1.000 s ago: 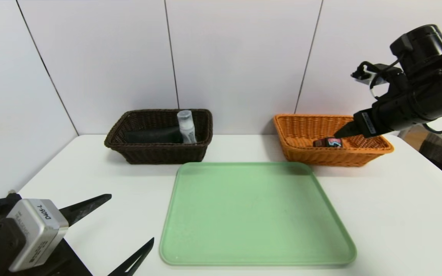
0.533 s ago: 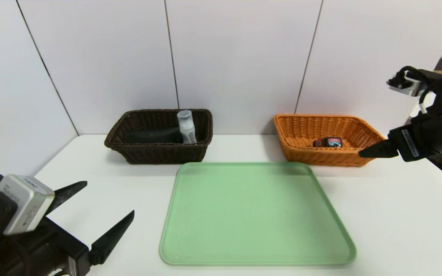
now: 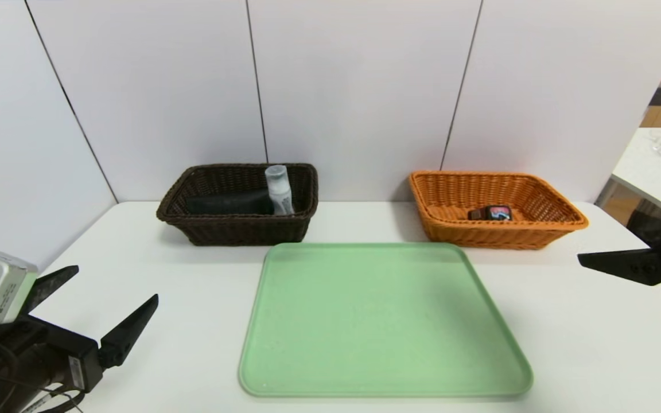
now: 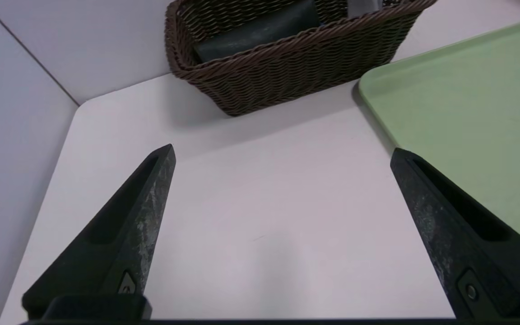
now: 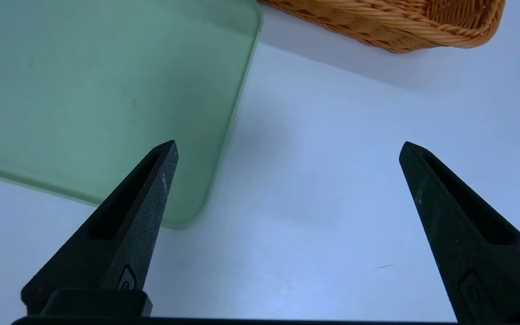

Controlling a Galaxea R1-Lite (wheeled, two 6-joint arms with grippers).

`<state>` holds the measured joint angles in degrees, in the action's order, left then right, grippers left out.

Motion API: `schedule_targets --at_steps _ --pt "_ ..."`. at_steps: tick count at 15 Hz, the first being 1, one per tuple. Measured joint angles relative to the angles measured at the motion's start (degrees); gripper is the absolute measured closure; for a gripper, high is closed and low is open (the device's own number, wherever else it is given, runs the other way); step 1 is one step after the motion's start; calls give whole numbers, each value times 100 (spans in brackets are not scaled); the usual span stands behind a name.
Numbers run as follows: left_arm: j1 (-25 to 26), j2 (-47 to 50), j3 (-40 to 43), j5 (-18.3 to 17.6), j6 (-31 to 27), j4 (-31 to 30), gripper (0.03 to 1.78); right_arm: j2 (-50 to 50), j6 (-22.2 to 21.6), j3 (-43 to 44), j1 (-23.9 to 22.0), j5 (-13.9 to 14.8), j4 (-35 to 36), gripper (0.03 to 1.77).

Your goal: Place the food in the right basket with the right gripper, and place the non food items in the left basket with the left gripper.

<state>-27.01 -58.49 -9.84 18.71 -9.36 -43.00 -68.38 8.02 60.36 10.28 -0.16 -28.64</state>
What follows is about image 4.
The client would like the light green plastic tray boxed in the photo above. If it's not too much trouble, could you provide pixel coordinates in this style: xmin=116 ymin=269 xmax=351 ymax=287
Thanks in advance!
xmin=358 ymin=15 xmax=520 ymax=256

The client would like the black soft glasses case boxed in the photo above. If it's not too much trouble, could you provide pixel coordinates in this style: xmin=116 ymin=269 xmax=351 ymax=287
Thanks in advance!
xmin=194 ymin=0 xmax=322 ymax=64

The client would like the dark brown wicker basket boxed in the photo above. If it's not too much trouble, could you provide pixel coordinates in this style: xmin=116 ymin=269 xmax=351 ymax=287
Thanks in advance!
xmin=165 ymin=0 xmax=437 ymax=117

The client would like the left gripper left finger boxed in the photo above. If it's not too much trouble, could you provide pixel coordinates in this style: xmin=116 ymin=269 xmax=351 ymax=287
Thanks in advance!
xmin=21 ymin=144 xmax=177 ymax=321

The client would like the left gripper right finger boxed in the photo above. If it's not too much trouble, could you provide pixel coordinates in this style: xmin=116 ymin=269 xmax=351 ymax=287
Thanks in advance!
xmin=390 ymin=148 xmax=520 ymax=322

